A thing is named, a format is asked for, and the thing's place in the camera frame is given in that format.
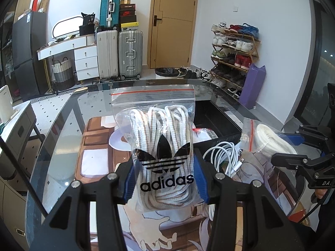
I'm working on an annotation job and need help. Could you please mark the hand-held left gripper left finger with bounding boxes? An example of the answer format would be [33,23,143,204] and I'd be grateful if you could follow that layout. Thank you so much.
[29,157,137,251]

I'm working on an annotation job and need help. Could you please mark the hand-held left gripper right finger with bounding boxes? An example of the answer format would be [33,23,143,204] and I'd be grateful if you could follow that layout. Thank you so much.
[192,153,296,251]

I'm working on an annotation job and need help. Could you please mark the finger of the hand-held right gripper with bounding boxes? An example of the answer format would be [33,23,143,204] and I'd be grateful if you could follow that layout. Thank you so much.
[271,153,322,179]
[281,124,330,147]

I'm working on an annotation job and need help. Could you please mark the red label white packet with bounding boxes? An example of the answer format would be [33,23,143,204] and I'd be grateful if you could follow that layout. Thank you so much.
[193,128,218,140]

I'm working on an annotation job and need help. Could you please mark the bag of striped white shoelaces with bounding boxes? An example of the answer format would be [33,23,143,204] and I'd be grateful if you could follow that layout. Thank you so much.
[110,85,205,215]

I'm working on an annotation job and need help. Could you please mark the black storage box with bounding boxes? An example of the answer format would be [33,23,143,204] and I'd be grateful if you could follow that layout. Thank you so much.
[192,99,242,143]

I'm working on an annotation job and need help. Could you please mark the person's right forearm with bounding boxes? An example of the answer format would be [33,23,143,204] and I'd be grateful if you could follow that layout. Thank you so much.
[313,201,335,243]

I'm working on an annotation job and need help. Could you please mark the person's right hand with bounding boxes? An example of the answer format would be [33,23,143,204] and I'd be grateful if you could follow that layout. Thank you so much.
[313,188,327,204]

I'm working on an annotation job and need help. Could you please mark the printed desk mat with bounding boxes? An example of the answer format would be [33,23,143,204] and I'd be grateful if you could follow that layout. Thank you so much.
[75,116,314,251]

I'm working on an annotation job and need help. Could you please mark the purple bag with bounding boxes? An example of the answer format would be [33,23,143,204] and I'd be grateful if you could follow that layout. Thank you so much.
[239,63,266,110]

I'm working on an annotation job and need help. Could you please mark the black framed glass door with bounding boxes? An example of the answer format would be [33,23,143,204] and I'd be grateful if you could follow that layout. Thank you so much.
[293,0,335,126]

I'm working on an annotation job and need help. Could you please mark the wooden shoe rack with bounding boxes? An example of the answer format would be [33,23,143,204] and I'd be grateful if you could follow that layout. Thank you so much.
[209,27,261,98]

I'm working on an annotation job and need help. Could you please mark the scattered loose shoes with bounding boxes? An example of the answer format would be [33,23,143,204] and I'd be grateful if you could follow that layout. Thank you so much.
[177,67,213,81]

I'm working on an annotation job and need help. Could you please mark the shoe rack with shoes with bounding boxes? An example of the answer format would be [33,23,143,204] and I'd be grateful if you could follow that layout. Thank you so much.
[211,22,261,97]

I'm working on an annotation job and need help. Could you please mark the beige drawer cabinet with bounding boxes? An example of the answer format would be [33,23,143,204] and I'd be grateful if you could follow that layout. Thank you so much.
[0,175,29,250]

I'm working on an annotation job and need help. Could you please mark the grey side table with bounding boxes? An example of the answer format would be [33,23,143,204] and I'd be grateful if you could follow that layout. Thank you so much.
[0,101,45,181]

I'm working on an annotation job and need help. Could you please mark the woven laundry basket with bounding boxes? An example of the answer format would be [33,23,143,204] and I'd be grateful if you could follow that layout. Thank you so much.
[51,58,76,91]

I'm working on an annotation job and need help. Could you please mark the silver suitcase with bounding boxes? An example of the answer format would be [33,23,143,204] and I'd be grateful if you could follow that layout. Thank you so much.
[118,30,144,80]

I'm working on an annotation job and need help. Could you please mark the white suitcase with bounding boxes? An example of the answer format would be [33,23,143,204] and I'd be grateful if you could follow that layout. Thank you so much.
[96,29,119,79]

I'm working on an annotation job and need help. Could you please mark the white dressing table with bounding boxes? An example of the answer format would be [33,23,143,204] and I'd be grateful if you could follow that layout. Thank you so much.
[37,35,98,95]

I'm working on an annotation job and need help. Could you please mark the wooden door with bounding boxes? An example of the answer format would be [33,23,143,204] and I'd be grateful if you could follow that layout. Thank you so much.
[147,0,199,70]

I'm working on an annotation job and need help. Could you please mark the white standing appliance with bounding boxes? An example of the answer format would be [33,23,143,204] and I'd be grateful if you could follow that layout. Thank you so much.
[0,85,19,122]

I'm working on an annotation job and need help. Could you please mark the black yellow shoe box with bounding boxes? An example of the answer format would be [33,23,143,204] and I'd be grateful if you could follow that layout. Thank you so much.
[120,22,138,32]

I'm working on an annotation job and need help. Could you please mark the black tote bag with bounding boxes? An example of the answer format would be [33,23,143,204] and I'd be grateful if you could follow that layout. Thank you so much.
[79,12,96,36]

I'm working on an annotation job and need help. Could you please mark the dark grey fridge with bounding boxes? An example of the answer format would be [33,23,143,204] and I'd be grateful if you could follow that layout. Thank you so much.
[12,11,48,96]

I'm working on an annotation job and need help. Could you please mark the red black shoe box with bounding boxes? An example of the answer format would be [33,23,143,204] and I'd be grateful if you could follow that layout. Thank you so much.
[120,10,137,23]

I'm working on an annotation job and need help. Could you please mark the oval mirror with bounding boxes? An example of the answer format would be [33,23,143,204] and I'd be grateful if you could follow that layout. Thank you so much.
[51,16,84,40]

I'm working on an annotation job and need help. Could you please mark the teal suitcase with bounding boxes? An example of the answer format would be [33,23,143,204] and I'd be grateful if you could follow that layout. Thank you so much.
[99,0,122,30]

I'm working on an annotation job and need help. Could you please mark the black glass cabinet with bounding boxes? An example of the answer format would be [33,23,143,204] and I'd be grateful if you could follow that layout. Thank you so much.
[0,5,16,72]

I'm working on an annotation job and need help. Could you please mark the coiled white cable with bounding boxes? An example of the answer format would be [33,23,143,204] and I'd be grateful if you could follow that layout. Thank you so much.
[203,141,245,223]

